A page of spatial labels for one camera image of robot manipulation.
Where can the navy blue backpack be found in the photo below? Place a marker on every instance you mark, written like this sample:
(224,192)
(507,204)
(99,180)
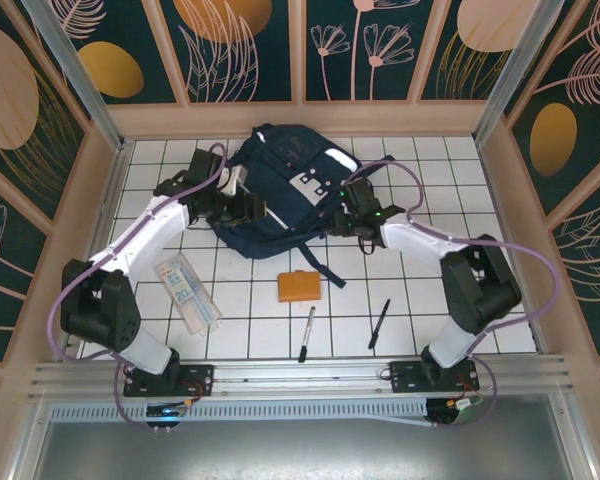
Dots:
(280,190)

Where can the orange leather wallet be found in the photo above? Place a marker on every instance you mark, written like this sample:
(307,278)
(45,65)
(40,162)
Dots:
(298,286)

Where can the clear plastic pencil case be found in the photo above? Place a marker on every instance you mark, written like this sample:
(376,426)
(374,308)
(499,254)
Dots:
(190,295)

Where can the black pen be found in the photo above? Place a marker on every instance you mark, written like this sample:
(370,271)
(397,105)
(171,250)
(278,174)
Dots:
(380,323)

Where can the black and white marker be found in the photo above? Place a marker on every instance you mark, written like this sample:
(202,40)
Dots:
(307,334)

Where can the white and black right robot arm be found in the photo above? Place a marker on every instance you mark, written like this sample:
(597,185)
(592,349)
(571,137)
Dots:
(420,240)

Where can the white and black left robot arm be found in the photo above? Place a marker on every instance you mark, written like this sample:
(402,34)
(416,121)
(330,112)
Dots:
(145,235)

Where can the small controller board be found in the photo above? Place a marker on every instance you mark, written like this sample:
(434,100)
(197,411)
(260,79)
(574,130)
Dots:
(166,412)
(455,407)

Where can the grey metal sheet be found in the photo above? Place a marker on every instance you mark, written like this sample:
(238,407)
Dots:
(300,450)

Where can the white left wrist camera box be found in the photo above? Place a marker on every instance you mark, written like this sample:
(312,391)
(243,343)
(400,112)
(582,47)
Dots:
(232,181)

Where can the aluminium side rail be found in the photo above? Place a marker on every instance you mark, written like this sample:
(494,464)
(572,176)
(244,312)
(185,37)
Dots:
(105,225)
(507,240)

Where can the aluminium mounting rail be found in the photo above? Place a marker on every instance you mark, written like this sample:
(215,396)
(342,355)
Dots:
(300,380)

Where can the aluminium frame post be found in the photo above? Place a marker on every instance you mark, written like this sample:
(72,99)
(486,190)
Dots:
(77,75)
(512,75)

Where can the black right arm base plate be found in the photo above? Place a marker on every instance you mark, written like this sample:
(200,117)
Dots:
(405,377)

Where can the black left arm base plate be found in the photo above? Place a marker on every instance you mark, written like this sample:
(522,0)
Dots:
(195,377)

